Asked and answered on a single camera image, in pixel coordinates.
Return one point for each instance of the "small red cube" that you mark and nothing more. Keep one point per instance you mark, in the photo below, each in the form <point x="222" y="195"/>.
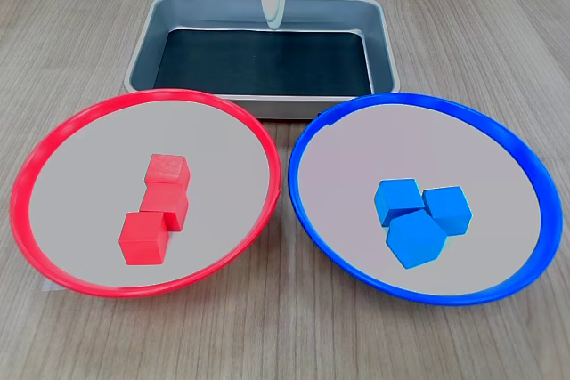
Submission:
<point x="173" y="204"/>
<point x="142" y="240"/>
<point x="167" y="170"/>

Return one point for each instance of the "small blue cube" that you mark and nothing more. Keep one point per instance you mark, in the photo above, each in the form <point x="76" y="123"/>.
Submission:
<point x="416" y="240"/>
<point x="394" y="197"/>
<point x="450" y="211"/>

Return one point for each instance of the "steel tray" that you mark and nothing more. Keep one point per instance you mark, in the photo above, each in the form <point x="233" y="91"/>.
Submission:
<point x="200" y="10"/>

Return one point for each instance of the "black tray mat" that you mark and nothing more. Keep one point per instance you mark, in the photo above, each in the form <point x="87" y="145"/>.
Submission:
<point x="267" y="64"/>

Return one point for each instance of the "white plate with blue rim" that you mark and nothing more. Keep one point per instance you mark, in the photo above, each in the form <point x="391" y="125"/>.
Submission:
<point x="347" y="162"/>

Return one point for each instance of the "white plate with red rim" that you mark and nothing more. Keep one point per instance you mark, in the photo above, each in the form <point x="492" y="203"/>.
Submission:
<point x="80" y="175"/>

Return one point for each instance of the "clear tape strip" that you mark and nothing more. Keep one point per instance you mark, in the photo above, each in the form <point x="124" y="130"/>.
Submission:
<point x="51" y="286"/>

